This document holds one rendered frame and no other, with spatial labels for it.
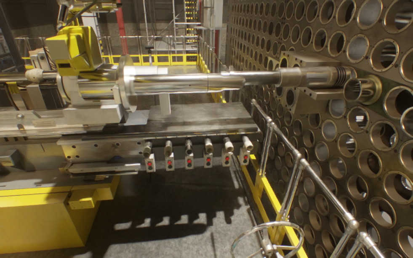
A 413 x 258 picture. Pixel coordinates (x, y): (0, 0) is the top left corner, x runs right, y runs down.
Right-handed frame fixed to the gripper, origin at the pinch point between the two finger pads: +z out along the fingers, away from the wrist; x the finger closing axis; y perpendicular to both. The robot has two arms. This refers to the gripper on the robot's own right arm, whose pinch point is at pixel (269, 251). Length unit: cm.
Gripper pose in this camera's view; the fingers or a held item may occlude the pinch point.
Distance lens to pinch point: 123.5
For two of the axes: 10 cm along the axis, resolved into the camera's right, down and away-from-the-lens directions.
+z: -1.3, -5.0, 8.6
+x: 9.7, -2.5, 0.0
